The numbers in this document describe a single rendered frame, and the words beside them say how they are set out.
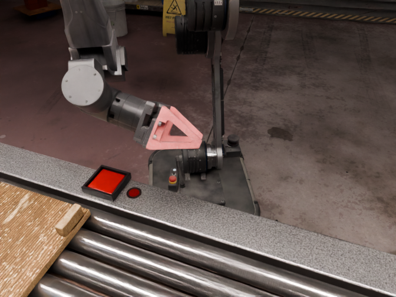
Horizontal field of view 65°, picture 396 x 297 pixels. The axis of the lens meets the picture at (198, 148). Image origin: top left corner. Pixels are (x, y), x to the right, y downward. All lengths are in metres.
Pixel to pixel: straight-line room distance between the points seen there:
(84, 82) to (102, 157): 1.80
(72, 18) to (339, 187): 1.86
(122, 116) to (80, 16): 0.16
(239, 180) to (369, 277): 1.12
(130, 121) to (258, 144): 1.83
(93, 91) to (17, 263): 0.33
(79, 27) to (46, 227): 0.36
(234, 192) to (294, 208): 0.45
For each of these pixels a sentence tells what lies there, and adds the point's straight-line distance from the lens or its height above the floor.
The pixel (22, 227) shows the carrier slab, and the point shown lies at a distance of 0.68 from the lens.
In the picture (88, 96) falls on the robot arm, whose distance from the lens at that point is 0.46.
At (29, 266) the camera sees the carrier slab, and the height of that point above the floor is 0.94.
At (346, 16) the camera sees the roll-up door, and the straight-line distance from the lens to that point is 5.14.
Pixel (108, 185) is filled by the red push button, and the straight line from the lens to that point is 0.70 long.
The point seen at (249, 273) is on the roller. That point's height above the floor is 0.91.
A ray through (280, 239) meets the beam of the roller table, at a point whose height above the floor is 0.92.
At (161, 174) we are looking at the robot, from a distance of 1.69.
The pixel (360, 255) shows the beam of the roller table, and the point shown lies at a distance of 0.66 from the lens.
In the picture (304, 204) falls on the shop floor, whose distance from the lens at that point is 1.96.
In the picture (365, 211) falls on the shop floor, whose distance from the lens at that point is 2.06.
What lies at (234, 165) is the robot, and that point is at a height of 0.24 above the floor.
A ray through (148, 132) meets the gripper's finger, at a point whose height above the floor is 1.14.
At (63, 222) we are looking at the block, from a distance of 0.61.
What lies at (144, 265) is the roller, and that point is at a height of 0.92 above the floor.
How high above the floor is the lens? 1.42
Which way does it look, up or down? 40 degrees down
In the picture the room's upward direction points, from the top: straight up
